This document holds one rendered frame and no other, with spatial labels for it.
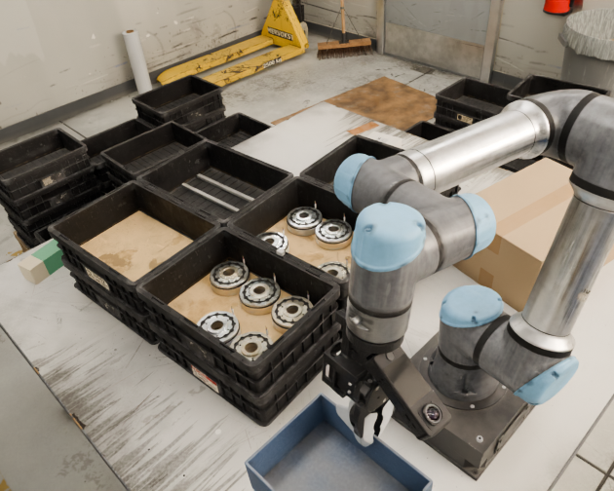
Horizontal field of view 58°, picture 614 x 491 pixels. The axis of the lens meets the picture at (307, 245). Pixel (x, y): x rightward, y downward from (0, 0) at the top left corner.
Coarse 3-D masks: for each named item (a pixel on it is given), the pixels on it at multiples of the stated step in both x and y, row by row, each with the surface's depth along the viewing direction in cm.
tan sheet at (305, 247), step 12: (276, 228) 163; (288, 240) 159; (300, 240) 158; (312, 240) 158; (288, 252) 155; (300, 252) 154; (312, 252) 154; (324, 252) 154; (336, 252) 153; (348, 252) 153; (312, 264) 150; (348, 264) 149
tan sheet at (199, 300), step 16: (192, 288) 146; (208, 288) 145; (176, 304) 142; (192, 304) 141; (208, 304) 141; (224, 304) 141; (240, 304) 140; (192, 320) 137; (240, 320) 136; (256, 320) 136; (272, 336) 131
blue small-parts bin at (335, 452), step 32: (320, 416) 85; (288, 448) 82; (320, 448) 83; (352, 448) 82; (384, 448) 76; (256, 480) 75; (288, 480) 79; (320, 480) 79; (352, 480) 79; (384, 480) 78; (416, 480) 74
